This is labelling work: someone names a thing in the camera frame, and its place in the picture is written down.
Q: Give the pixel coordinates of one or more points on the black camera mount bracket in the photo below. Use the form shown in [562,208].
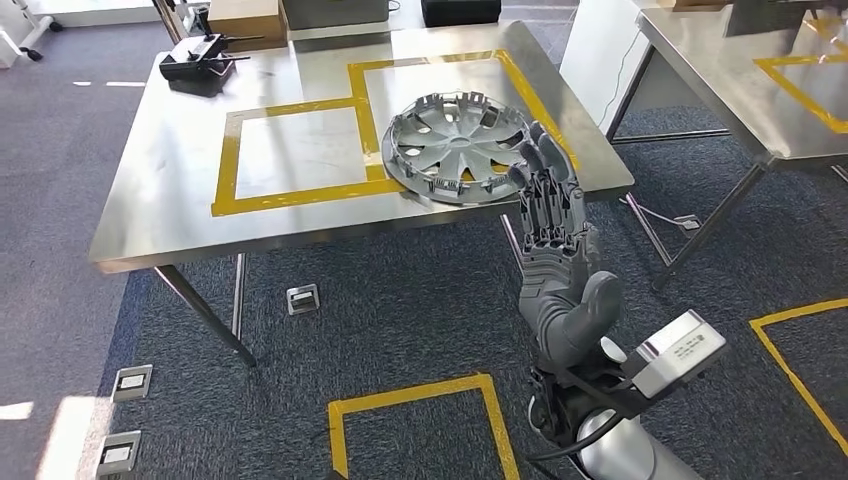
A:
[583,397]

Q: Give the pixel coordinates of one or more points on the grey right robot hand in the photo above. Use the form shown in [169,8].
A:
[563,305]

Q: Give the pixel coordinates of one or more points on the white wheeled stand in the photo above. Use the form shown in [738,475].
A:
[26,33]

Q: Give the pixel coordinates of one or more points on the black equipment case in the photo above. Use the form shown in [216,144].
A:
[460,12]

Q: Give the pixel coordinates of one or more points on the silver floor socket plate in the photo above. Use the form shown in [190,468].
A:
[131,383]
[303,299]
[118,454]
[688,225]

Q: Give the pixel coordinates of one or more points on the yellow floor tape square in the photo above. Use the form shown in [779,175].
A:
[782,364]
[338,430]

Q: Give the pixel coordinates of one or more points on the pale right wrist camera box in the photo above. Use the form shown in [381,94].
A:
[676,354]

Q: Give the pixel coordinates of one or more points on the grey equipment case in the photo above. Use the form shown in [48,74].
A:
[334,13]

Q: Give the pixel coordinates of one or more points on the black remote controller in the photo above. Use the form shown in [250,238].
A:
[195,63]

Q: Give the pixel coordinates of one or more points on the steel workbench table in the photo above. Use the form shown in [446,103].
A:
[166,199]

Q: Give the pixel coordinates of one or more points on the grey plastic wheel hubcap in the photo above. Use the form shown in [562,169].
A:
[457,142]

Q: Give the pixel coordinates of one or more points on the steel side table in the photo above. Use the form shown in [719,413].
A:
[715,66]

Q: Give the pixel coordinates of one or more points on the yellow table tape rectangle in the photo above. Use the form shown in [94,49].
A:
[523,86]
[228,192]

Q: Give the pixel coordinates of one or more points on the brown cardboard box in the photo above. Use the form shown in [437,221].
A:
[248,23]

